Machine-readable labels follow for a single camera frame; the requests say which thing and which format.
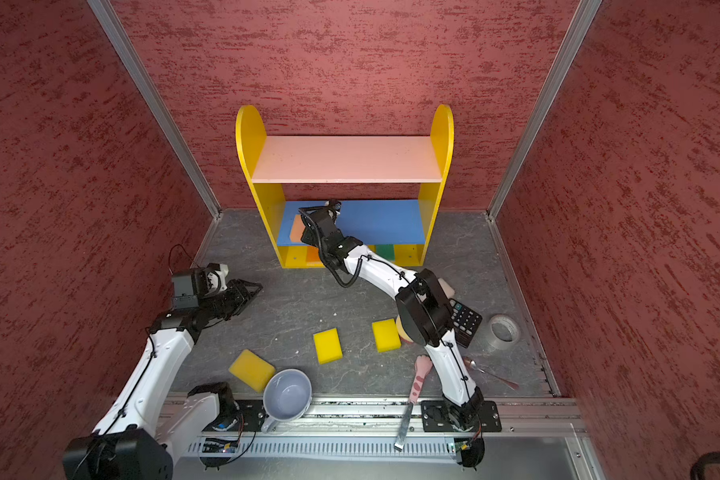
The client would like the large yellow sponge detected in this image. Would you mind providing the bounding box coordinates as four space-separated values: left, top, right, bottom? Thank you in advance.
229 349 276 393

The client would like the pink handled knife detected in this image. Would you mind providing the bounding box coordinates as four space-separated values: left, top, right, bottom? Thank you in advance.
394 355 433 452

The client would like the grey tape roll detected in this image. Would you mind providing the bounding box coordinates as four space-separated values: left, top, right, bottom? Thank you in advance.
486 314 523 351

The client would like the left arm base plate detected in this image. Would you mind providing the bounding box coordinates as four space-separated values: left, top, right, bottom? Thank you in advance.
211 399 267 433

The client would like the black cable corner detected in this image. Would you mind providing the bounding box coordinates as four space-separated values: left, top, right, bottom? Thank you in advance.
689 451 720 480

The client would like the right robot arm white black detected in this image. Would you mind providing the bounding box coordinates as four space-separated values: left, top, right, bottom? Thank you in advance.
298 201 484 431

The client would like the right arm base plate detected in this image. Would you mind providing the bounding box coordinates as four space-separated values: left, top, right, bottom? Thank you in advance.
419 400 503 433

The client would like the salmon orange sponge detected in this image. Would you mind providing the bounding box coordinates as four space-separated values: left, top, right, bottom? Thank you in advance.
289 214 305 244

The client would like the yellow square sponge middle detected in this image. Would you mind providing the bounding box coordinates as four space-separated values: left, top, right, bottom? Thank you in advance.
313 328 343 365

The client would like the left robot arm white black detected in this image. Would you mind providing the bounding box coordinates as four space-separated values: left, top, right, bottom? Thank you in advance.
62 279 262 479

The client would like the small red stick tool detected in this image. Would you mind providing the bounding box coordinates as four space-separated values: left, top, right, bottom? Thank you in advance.
463 357 520 391

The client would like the beige pink sponge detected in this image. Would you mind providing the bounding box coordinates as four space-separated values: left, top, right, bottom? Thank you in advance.
438 278 455 299

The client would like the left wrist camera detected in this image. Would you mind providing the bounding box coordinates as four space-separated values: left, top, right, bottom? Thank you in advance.
171 263 229 310

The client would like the green scrub sponge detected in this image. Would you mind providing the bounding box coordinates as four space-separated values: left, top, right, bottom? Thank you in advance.
375 244 395 261

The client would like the yellow shelf unit pink blue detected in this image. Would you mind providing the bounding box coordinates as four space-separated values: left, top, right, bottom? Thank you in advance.
235 104 455 269

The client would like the black calculator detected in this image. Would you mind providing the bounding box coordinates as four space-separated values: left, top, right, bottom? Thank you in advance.
450 299 483 348

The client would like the grey blue mug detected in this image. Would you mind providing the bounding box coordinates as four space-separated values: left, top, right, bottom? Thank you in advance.
261 369 313 433

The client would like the smiley face yellow sponge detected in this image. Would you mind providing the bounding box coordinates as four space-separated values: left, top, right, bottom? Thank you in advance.
395 317 413 344

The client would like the yellow square sponge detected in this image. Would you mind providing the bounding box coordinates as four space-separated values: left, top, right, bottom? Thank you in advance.
372 319 401 353
313 328 343 365

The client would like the yellow square sponge right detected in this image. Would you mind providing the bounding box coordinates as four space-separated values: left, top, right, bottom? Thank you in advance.
372 319 401 353

